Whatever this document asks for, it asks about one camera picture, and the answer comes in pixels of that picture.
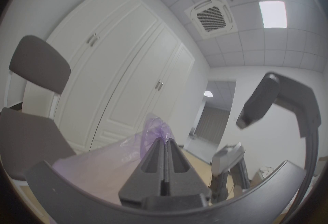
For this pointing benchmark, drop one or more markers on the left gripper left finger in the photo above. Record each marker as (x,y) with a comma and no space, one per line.
(151,179)

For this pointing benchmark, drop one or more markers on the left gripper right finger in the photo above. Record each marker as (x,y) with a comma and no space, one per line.
(182,179)

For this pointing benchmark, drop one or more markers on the purple plastic bag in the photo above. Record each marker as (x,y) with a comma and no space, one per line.
(151,130)

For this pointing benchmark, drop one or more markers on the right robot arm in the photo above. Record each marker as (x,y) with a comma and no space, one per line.
(225,158)

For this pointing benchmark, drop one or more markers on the grey curtain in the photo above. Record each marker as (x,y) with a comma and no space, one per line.
(212,125)

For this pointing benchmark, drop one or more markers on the square ceiling light panel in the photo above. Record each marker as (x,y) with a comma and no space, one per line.
(273,14)
(209,93)

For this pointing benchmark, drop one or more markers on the white wardrobe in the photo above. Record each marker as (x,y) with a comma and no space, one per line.
(115,64)

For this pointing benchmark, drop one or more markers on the white chair grey cushions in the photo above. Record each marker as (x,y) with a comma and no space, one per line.
(38,64)

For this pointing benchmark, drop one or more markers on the ceiling air conditioner vent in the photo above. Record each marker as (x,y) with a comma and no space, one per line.
(211,16)

